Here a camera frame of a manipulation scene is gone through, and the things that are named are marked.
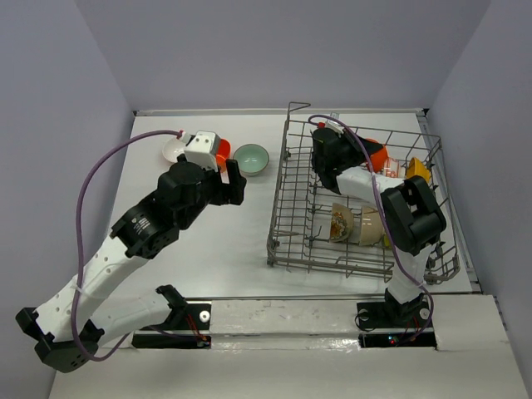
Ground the grey wire dish rack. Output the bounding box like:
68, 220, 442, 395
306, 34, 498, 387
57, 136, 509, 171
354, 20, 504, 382
267, 101, 461, 285

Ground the orange round bowl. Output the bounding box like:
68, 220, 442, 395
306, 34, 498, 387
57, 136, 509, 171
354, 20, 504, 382
364, 138, 388, 173

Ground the red white patterned bowl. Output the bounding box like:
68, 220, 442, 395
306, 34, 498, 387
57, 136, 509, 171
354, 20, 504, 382
382, 158, 406, 179

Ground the beige painted ceramic bowl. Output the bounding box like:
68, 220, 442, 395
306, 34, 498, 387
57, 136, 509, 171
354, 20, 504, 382
329, 203, 354, 243

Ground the yellow bowl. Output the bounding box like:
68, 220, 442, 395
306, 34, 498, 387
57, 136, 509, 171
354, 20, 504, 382
406, 157, 431, 184

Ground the lime green bowl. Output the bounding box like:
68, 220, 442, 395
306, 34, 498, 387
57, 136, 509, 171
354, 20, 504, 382
383, 234, 392, 249

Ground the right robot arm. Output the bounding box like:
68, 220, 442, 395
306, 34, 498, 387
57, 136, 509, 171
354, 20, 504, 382
311, 123, 447, 331

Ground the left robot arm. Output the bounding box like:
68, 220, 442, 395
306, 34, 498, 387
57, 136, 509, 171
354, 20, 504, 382
16, 160, 246, 373

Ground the pale green ceramic bowl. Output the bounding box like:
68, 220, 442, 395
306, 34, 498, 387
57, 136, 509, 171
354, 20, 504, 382
233, 144, 270, 176

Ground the orange square bowl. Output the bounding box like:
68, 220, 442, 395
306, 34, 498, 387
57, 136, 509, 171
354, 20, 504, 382
216, 139, 231, 173

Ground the small white bowl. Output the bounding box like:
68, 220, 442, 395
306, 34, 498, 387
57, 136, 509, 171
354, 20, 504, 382
161, 138, 186, 164

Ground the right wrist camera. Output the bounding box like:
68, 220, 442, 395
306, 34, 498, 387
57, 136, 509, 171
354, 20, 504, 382
318, 120, 343, 134

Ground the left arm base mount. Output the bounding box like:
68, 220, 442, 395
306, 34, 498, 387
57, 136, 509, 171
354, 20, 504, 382
131, 285, 212, 349

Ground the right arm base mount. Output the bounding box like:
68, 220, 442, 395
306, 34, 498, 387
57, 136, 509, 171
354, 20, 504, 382
354, 292, 437, 348

